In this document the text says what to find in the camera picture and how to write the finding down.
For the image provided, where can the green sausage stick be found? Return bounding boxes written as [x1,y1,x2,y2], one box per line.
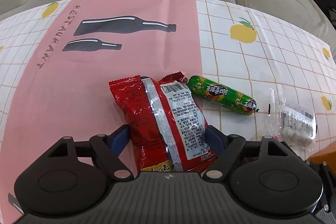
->
[187,76,259,115]

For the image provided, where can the red snack bag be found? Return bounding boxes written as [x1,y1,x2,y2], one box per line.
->
[109,72,217,172]

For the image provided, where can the clear pack white candies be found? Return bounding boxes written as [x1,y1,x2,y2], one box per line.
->
[257,89,317,148]

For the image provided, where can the orange storage box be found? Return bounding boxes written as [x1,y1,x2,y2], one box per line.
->
[308,141,336,169]

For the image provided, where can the pink checkered tablecloth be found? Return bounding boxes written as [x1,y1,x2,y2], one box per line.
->
[1,0,335,223]

